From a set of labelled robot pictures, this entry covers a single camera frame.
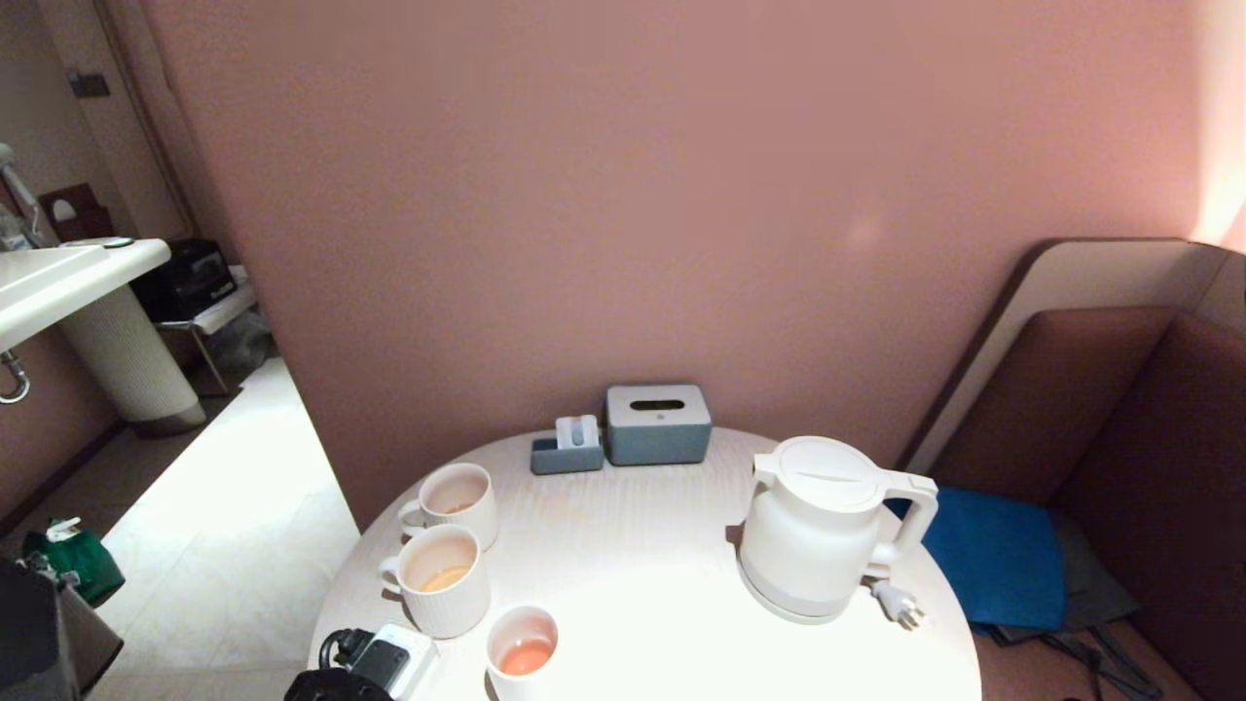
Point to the brown waste bin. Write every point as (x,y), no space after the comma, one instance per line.
(92,643)

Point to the brown upholstered bench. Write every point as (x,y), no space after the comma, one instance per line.
(1149,428)

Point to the chrome sink faucet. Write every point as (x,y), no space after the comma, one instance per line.
(15,185)

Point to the black box appliance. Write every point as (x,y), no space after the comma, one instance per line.
(185,280)

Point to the green bag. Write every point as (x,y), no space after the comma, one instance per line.
(88,563)

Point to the chrome drain pipe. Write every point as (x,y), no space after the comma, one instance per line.
(14,382)

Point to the white pedestal sink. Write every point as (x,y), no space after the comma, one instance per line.
(58,280)

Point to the brown wall holder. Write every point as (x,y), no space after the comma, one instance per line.
(73,212)

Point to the white power plug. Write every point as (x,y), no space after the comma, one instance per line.
(900,606)

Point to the white metal-leg rack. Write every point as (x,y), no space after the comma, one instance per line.
(219,309)

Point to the grey blue tissue box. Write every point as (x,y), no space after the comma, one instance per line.
(657,428)

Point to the white electric kettle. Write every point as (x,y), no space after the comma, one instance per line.
(813,531)

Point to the white ribbed sink pedestal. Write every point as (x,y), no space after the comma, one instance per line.
(127,362)

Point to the small grey sachet holder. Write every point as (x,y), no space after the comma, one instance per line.
(565,460)

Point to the dark wall plate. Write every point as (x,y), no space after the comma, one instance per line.
(88,84)

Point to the white ribbed mug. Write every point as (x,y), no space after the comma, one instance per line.
(458,501)
(443,594)

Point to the white sachet packets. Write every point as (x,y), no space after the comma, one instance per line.
(576,430)

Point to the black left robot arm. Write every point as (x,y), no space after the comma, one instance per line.
(27,633)

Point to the grey oval dish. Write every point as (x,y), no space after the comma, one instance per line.
(107,241)

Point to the blue folded cloth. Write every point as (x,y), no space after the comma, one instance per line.
(993,555)

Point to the grey plastic bag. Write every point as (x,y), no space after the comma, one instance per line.
(241,348)

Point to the grey round kettle base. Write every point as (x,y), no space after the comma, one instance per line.
(784,610)

